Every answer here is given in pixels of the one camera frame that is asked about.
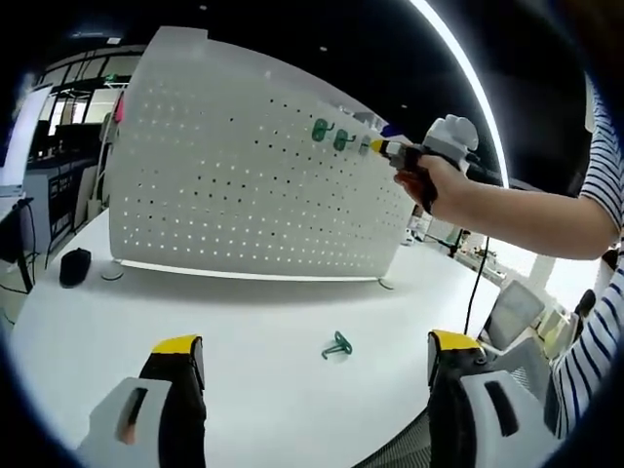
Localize white perforated mounting plate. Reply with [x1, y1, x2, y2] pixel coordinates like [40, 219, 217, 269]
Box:
[107, 25, 416, 284]

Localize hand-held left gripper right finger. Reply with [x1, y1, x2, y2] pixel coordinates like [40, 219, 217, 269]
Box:
[426, 329, 560, 468]

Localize person's right hand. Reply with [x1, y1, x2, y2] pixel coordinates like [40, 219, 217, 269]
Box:
[393, 151, 470, 221]

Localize person in striped shirt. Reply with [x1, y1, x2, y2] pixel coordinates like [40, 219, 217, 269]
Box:
[544, 86, 624, 441]

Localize black computer monitor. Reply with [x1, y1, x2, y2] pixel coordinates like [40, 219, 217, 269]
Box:
[0, 196, 36, 294]

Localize grey office chair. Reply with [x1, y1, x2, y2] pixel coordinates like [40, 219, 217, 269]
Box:
[479, 279, 553, 392]

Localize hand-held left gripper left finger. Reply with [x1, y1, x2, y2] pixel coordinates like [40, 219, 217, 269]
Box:
[75, 333, 209, 468]

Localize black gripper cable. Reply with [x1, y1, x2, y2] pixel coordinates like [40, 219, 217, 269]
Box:
[462, 232, 490, 339]

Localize ceiling light strip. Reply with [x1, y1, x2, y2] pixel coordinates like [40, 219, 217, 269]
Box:
[408, 0, 512, 190]

